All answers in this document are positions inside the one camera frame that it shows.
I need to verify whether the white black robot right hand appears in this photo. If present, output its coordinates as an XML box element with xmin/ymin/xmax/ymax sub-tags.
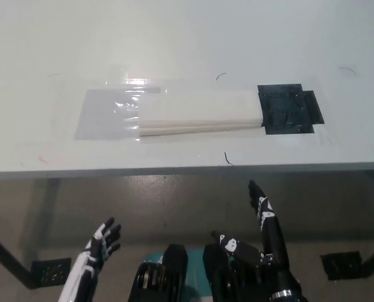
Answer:
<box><xmin>211</xmin><ymin>179</ymin><xmax>302</xmax><ymax>298</ymax></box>

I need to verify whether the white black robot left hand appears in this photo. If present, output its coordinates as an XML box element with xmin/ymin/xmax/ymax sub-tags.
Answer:
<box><xmin>57</xmin><ymin>216</ymin><xmax>123</xmax><ymax>302</ymax></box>

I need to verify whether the white napkin stack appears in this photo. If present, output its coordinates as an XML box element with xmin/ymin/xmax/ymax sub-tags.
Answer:
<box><xmin>137</xmin><ymin>89</ymin><xmax>265</xmax><ymax>138</ymax></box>

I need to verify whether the black teal robot torso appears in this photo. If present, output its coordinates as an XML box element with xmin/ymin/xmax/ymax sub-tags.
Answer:
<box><xmin>128</xmin><ymin>242</ymin><xmax>273</xmax><ymax>302</ymax></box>

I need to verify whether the black floor tape patch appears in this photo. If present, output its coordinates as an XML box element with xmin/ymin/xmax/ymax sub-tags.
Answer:
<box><xmin>319</xmin><ymin>250</ymin><xmax>364</xmax><ymax>281</ymax></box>
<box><xmin>30</xmin><ymin>257</ymin><xmax>72</xmax><ymax>288</ymax></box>

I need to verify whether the black metal table leg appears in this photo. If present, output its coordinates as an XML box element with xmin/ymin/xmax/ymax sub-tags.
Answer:
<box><xmin>0</xmin><ymin>226</ymin><xmax>39</xmax><ymax>291</ymax></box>

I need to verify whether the clear plastic bag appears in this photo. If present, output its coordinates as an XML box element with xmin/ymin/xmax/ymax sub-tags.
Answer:
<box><xmin>74</xmin><ymin>87</ymin><xmax>163</xmax><ymax>142</ymax></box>

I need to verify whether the transparent plastic sheet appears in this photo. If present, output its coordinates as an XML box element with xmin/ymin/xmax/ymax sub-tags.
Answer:
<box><xmin>47</xmin><ymin>64</ymin><xmax>336</xmax><ymax>151</ymax></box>

